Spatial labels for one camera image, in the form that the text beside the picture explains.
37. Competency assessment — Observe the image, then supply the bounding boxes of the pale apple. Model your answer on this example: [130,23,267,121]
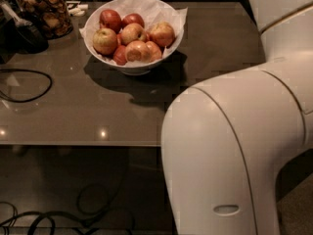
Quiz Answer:
[125,40,151,63]

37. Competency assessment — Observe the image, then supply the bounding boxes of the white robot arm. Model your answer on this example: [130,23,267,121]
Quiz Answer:
[161,0,313,235]

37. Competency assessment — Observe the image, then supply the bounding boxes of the white paper bowl liner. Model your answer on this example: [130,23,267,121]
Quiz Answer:
[78,0,189,69]

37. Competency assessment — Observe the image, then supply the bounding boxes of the red apple back middle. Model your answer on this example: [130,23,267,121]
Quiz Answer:
[121,13,145,27]

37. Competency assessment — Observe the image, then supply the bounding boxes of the dark red apple back left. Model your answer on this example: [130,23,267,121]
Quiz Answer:
[99,9,121,33]

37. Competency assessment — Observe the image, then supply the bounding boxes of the yellow-red apple centre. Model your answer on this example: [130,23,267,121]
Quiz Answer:
[120,23,148,45]

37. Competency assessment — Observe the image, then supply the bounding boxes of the yellow-red apple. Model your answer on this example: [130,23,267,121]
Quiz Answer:
[120,23,148,45]
[93,28,117,56]

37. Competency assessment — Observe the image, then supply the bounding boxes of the small red apple middle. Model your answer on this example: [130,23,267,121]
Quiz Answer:
[116,33,122,46]

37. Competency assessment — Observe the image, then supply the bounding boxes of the orange-red apple right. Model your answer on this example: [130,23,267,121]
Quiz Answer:
[149,22,175,47]

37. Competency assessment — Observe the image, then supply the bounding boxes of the yellow-red apple far left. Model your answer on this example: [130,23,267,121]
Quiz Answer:
[93,28,117,56]

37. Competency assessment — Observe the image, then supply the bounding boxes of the orange apple front right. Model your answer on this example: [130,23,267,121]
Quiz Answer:
[146,41,162,62]

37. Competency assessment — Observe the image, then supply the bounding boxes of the red apple front left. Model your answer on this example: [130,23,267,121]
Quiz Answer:
[113,45,127,66]

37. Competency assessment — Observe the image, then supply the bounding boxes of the white ceramic bowl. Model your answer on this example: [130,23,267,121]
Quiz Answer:
[82,0,186,76]

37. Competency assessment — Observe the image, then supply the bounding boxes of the small white pieces on table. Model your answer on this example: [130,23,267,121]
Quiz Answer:
[67,4,88,17]

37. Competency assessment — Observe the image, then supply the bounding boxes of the glass jar of dried chips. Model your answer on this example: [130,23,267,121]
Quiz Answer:
[16,0,73,39]

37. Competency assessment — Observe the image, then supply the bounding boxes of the black scoop with grey handle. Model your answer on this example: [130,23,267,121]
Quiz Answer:
[0,0,49,54]

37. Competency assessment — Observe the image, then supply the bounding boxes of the black cable on table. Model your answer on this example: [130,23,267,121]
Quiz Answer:
[0,69,54,104]

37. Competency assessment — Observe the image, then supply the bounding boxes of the black cables on floor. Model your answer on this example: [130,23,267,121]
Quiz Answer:
[0,147,136,235]

